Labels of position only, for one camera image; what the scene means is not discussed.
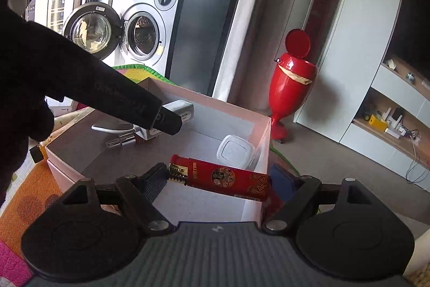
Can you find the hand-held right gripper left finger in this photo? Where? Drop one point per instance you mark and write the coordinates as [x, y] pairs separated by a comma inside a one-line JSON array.
[[155, 184]]

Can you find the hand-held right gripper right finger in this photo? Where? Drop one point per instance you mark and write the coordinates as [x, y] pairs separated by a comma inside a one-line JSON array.
[[284, 184]]

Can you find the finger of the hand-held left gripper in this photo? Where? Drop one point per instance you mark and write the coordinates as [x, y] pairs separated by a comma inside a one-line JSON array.
[[169, 122]]

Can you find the grey and white small box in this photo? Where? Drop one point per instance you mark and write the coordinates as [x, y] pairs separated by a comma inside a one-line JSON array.
[[184, 108]]

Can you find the white cardboard box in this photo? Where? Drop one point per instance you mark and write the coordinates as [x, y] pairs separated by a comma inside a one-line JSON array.
[[208, 105]]

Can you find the red snack packet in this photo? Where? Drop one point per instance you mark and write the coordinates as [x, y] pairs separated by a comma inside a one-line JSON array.
[[218, 177]]

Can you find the white flat box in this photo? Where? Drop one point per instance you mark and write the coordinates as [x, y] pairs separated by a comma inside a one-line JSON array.
[[60, 107]]

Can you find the silver lipstick tube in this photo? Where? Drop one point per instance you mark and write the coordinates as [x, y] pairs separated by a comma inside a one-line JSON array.
[[121, 141]]

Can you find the round washing machine door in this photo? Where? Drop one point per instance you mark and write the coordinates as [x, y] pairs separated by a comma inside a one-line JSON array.
[[90, 29]]

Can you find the white square lidded container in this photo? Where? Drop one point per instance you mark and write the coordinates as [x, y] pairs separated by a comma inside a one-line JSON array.
[[235, 151]]

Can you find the silver washing machine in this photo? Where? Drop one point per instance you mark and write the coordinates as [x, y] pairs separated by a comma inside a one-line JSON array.
[[171, 38]]

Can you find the yellow toy on shelf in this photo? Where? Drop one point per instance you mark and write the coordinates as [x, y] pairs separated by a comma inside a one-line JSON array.
[[376, 123]]

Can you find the dark grey door panel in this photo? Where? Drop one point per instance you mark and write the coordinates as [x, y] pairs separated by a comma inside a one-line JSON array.
[[208, 4]]

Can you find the white router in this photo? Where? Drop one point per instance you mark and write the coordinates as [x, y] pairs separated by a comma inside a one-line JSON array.
[[393, 120]]

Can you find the cream-coloured object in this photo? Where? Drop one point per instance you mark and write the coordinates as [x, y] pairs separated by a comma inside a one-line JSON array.
[[418, 256]]

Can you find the white shelf cabinet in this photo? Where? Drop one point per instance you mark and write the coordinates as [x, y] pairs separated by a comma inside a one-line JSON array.
[[356, 38]]

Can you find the black television screen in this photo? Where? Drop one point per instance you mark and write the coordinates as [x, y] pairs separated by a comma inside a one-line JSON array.
[[416, 21]]

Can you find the red pedestal trash bin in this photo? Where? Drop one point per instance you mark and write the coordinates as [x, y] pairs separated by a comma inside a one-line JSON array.
[[292, 88]]

